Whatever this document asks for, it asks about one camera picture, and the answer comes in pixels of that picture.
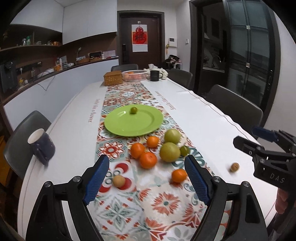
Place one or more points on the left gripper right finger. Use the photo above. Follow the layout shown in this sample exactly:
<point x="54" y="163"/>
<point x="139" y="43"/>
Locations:
<point x="246" y="221"/>

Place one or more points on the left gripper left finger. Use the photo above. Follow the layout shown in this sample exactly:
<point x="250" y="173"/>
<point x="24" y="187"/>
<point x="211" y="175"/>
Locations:
<point x="47" y="220"/>

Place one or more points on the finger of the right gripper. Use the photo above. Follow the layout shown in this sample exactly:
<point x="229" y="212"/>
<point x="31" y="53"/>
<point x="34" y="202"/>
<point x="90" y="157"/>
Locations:
<point x="284" y="140"/>
<point x="248" y="147"/>

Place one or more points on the brown longan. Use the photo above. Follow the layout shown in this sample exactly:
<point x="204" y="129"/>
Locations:
<point x="234" y="167"/>
<point x="119" y="181"/>

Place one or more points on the small green tomato back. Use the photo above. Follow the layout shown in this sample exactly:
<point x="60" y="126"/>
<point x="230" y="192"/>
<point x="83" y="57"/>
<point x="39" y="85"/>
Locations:
<point x="184" y="151"/>

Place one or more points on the small green tomato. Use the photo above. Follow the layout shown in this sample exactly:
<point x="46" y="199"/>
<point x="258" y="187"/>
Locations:
<point x="133" y="110"/>
<point x="184" y="151"/>

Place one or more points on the small orange mandarin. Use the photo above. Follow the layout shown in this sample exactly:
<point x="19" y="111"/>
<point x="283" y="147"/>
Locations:
<point x="179" y="175"/>

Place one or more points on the green apple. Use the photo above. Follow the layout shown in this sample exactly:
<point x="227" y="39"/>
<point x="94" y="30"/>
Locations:
<point x="172" y="136"/>

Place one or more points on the yellow-green pear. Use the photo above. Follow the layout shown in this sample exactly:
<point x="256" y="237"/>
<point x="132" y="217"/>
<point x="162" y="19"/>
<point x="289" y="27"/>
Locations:
<point x="169" y="152"/>

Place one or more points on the orange mandarin back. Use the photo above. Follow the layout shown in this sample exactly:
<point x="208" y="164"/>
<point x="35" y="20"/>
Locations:
<point x="152" y="141"/>

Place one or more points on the small green tomato front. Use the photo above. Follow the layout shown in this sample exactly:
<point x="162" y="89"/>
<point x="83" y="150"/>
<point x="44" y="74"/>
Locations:
<point x="133" y="110"/>

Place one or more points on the white kitchen counter cabinet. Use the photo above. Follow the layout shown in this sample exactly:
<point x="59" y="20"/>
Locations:
<point x="51" y="95"/>

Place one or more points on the person's right hand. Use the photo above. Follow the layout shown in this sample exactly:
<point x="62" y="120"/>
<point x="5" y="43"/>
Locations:
<point x="281" y="202"/>

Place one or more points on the grey chair right near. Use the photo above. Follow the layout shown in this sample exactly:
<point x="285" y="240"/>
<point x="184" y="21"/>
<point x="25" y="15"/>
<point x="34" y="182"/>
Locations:
<point x="242" y="111"/>

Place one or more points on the grey chair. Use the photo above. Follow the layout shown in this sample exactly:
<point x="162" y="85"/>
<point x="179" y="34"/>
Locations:
<point x="242" y="111"/>
<point x="18" y="152"/>
<point x="181" y="77"/>

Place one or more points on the dark blue mug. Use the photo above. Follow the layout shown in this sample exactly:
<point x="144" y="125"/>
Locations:
<point x="42" y="146"/>

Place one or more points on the grey chair left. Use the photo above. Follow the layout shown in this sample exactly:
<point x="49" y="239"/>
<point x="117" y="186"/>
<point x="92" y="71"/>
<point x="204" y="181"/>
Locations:
<point x="18" y="152"/>

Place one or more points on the grey chair right far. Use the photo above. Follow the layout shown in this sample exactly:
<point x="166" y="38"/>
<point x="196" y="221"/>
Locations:
<point x="181" y="77"/>

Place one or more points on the patterned table runner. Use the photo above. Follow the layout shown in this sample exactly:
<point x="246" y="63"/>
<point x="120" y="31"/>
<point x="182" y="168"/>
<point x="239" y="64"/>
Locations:
<point x="150" y="206"/>

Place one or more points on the black bag on stool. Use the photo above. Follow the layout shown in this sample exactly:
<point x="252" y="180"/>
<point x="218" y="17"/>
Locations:
<point x="172" y="62"/>

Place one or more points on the black mug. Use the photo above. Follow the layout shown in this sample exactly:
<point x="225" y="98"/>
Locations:
<point x="155" y="75"/>

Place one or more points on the green plate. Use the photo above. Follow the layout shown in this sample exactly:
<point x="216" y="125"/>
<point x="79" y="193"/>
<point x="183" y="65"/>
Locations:
<point x="121" y="123"/>

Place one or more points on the white tissue cloth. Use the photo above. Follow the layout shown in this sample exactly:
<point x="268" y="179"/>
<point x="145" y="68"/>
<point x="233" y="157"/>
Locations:
<point x="163" y="74"/>

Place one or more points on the white intercom panel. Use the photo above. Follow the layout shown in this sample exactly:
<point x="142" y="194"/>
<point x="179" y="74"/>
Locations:
<point x="172" y="42"/>

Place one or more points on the grey chair table end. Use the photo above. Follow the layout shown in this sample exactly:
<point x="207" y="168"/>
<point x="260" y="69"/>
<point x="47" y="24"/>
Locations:
<point x="124" y="67"/>

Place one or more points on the wicker basket box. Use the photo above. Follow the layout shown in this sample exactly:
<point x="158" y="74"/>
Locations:
<point x="113" y="78"/>

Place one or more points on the red fu calendar poster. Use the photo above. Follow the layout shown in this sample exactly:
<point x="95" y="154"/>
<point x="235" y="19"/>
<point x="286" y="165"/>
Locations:
<point x="139" y="38"/>

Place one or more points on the black water dispenser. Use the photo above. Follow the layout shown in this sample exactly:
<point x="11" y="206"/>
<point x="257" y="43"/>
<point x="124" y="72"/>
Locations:
<point x="8" y="76"/>

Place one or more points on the dark brown door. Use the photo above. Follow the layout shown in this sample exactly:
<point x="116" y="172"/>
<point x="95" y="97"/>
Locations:
<point x="156" y="37"/>

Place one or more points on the white desk lamp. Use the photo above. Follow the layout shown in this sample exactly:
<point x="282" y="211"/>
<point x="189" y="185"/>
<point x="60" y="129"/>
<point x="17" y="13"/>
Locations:
<point x="79" y="49"/>

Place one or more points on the white upper cabinets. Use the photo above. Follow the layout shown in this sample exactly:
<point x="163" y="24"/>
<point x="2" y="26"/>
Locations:
<point x="74" y="19"/>

